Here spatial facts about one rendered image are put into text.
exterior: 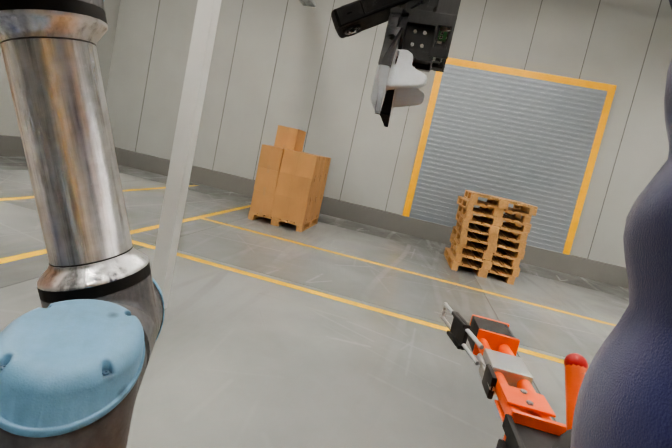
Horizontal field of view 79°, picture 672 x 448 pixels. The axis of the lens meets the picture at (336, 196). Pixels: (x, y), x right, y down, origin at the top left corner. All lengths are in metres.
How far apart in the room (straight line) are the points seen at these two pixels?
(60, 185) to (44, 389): 0.21
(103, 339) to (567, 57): 10.10
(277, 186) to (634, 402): 7.04
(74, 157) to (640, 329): 0.49
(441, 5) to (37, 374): 0.55
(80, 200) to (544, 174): 9.50
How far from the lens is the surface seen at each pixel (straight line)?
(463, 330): 0.86
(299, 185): 7.08
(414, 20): 0.55
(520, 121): 9.68
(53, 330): 0.45
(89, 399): 0.42
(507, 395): 0.66
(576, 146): 9.95
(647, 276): 0.27
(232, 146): 10.49
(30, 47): 0.52
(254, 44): 10.66
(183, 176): 3.22
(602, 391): 0.28
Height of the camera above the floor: 1.47
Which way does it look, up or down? 6 degrees down
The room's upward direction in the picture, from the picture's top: 12 degrees clockwise
